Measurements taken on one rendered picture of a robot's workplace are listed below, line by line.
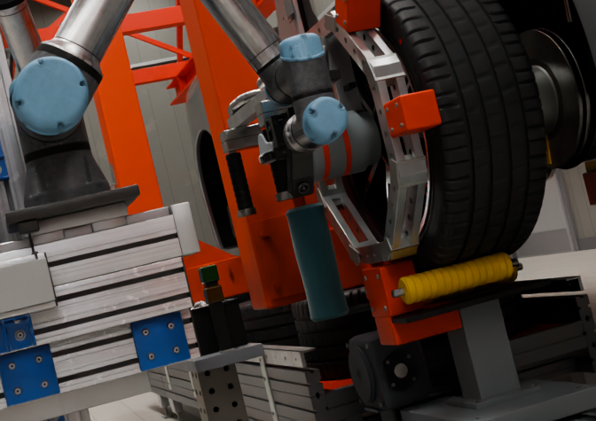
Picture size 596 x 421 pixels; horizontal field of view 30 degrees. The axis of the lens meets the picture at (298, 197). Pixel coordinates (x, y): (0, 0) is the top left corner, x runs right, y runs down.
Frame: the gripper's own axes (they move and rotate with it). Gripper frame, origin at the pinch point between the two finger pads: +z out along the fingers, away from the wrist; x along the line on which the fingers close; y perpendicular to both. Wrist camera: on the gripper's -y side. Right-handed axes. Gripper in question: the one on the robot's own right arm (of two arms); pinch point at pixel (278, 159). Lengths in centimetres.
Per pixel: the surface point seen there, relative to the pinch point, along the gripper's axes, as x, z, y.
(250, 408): -13, 138, -64
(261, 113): 1.5, -1.4, 9.7
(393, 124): -20.5, -13.0, 0.9
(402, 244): -23.1, 3.9, -22.3
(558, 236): -489, 763, -66
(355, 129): -21.4, 10.2, 3.7
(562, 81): -68, 1, 4
